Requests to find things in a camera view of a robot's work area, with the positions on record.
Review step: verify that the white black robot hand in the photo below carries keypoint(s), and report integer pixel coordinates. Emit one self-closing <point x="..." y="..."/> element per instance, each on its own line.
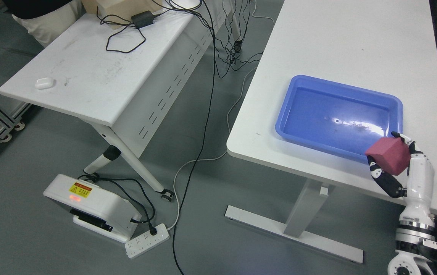
<point x="414" y="185"/>

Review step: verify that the pink foam block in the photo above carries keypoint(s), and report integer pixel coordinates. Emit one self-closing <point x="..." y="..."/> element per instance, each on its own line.
<point x="391" y="154"/>

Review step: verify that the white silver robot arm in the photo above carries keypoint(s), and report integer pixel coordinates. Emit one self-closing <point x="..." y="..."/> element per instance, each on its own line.
<point x="415" y="241"/>

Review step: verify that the blue plastic tray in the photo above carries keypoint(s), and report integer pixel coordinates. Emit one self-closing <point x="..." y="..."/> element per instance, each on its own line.
<point x="336" y="118"/>

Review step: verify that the white standing desk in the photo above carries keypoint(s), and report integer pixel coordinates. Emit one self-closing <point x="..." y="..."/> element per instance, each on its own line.
<point x="335" y="76"/>

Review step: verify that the white power strip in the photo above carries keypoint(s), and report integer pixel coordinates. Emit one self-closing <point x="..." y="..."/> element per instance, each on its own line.
<point x="146" y="241"/>

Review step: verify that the white folding table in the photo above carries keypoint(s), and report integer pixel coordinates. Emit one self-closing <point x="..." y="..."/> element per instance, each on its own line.
<point x="123" y="96"/>

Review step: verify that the black power adapter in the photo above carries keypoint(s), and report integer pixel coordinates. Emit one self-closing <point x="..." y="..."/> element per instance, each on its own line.
<point x="142" y="19"/>

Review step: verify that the white box device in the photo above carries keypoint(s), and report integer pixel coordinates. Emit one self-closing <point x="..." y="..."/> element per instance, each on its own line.
<point x="94" y="208"/>

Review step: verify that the cardboard box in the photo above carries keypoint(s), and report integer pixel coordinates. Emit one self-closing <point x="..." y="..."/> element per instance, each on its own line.
<point x="120" y="11"/>

